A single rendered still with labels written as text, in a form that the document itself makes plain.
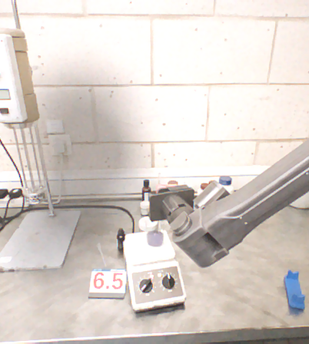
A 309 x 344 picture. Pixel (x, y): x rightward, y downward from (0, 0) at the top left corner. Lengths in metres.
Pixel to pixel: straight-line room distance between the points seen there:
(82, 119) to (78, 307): 0.68
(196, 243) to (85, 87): 0.82
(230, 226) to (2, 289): 0.63
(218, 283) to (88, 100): 0.78
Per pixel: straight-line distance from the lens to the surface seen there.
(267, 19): 1.19
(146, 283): 0.70
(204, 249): 0.45
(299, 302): 0.80
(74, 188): 1.19
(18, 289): 0.85
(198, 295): 0.77
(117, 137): 1.13
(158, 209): 0.59
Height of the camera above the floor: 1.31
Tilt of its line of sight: 24 degrees down
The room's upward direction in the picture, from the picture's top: straight up
